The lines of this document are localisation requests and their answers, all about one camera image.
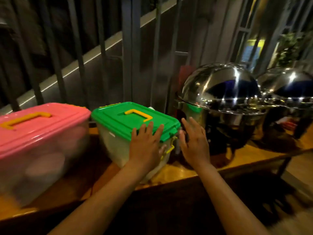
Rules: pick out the yellow and blue sign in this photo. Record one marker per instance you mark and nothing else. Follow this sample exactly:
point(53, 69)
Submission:
point(251, 51)

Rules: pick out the steel dome chafing dish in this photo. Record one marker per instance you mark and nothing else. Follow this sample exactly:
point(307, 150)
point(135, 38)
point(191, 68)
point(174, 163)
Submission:
point(220, 95)
point(288, 95)

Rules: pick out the person's left little finger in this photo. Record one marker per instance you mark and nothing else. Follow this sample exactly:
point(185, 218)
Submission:
point(134, 135)

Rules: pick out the person's right hand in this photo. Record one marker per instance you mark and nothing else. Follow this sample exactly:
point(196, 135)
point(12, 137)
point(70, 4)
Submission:
point(195, 149)

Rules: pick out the person's left forearm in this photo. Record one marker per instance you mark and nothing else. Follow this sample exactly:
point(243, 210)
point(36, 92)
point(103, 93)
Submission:
point(102, 203)

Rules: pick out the person's right forearm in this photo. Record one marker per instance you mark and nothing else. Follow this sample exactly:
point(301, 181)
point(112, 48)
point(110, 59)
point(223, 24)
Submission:
point(227, 203)

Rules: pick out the person's left middle finger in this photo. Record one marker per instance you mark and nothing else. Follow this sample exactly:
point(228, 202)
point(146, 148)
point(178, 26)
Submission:
point(150, 130)

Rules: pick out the dark metal bar railing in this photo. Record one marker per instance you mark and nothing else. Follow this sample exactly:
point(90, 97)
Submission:
point(127, 46)

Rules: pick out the person's left thumb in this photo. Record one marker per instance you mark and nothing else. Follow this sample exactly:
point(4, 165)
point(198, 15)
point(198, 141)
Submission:
point(163, 150)

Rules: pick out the person's right middle finger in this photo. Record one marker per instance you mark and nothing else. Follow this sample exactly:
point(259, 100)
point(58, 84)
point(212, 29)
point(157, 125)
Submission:
point(195, 126)

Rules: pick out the person's left hand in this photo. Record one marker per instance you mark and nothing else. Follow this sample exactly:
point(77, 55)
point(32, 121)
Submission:
point(144, 151)

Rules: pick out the green lidded clear storage box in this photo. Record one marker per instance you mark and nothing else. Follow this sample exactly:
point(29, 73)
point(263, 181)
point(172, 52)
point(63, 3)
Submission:
point(117, 141)

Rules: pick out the green leafy plant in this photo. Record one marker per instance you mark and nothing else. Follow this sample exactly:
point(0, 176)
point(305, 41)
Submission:
point(291, 48)

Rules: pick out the red object behind railing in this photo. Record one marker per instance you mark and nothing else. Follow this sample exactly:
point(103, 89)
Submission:
point(185, 75)

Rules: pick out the person's right thumb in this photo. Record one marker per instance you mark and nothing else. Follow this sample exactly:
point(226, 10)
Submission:
point(181, 139)

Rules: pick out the pink lidded clear storage box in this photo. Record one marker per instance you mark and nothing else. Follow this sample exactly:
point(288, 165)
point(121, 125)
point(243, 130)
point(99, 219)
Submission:
point(39, 149)

